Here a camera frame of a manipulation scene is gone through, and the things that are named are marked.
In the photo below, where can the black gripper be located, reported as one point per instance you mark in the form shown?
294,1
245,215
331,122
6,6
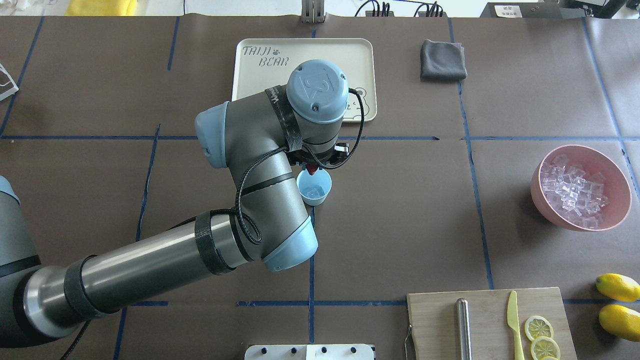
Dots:
306,163

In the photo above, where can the red strawberry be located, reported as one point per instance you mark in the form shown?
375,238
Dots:
311,169

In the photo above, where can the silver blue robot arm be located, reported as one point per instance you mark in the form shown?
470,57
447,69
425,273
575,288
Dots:
258,138

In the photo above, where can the light blue plastic cup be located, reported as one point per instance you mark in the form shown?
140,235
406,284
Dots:
315,188

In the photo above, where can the pink bowl of ice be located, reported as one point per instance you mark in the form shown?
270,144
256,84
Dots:
579,188

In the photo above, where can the cream bear serving tray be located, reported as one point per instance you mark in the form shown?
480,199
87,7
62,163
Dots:
263,62

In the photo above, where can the grey folded cloth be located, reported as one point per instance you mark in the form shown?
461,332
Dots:
443,61

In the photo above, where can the wooden cutting board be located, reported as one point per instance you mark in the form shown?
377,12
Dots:
433,318

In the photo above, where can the black power strip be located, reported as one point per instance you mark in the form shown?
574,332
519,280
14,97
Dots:
546,9

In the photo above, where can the yellow plastic knife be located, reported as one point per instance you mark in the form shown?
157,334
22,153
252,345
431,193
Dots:
512,319

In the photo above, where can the lemon slices row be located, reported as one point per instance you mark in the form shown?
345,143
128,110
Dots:
540,333

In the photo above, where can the yellow lemon near board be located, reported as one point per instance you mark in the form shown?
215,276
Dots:
618,287

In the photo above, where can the yellow lemon far one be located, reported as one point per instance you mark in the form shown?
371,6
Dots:
620,321

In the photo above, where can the aluminium frame post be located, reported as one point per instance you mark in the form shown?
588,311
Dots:
313,11

